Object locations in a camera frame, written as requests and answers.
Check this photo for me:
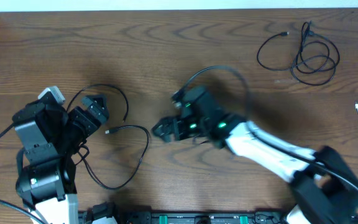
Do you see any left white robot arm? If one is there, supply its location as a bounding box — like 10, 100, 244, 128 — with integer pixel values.
12, 92, 109, 223

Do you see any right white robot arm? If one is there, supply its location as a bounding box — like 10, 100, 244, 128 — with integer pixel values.
152, 86, 358, 223

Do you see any right camera black cable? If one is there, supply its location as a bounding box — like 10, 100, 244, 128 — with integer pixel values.
178, 65, 358, 223

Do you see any black USB cable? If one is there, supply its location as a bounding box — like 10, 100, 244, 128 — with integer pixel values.
65, 83, 150, 191
256, 21, 341, 87

